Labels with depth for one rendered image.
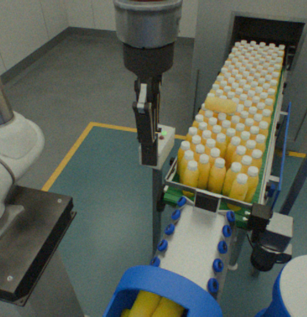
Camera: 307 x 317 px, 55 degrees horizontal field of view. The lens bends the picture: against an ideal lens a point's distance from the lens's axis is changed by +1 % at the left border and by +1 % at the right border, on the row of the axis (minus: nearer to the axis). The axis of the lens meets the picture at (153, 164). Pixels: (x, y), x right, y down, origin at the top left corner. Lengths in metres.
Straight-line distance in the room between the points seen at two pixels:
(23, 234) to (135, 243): 1.31
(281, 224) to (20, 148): 1.07
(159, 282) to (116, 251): 1.51
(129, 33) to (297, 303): 0.86
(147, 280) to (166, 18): 0.57
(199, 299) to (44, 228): 0.55
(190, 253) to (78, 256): 1.26
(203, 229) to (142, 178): 1.55
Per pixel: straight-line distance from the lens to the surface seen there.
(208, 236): 1.19
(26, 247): 1.03
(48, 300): 1.39
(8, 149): 1.01
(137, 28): 0.41
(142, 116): 0.45
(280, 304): 1.03
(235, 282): 2.18
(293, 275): 1.06
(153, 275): 0.76
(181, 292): 0.74
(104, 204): 2.50
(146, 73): 0.43
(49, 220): 1.06
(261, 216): 1.21
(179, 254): 1.14
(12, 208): 1.11
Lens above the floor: 1.90
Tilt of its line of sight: 43 degrees down
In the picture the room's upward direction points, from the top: straight up
